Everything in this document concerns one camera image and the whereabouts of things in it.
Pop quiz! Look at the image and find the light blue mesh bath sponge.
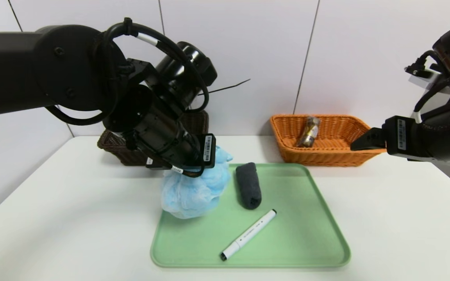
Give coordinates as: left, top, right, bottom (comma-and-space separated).
161, 145, 233, 219

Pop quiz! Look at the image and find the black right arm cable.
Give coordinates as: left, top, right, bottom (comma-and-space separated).
412, 50, 450, 124

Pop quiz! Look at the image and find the orange wicker basket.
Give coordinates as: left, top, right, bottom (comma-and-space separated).
270, 114, 390, 167

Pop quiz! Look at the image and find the braided labelled left arm cable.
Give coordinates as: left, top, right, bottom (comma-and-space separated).
146, 155, 207, 178

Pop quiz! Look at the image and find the dark grey towel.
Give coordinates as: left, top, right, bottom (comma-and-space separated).
236, 162, 263, 210

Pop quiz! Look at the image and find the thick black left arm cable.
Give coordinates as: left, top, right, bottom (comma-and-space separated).
47, 18, 210, 126

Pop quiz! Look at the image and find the white marker pen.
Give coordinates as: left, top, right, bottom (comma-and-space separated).
221, 209, 277, 261

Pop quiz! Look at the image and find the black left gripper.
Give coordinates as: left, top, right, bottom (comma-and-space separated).
181, 133, 216, 169

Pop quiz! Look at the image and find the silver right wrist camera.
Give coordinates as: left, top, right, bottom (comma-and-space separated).
405, 64, 450, 94

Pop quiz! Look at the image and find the chocolate candy packet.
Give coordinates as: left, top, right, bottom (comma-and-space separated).
296, 116, 321, 148

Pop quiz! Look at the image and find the light green plastic tray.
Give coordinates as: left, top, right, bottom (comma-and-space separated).
151, 163, 351, 269

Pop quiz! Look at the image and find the dark brown wicker basket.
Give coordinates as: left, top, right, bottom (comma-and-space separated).
97, 110, 209, 166

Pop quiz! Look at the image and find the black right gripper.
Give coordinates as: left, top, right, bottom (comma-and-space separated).
350, 115, 450, 166

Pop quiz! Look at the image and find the thin black zip tie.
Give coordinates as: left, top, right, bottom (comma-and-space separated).
198, 79, 251, 95

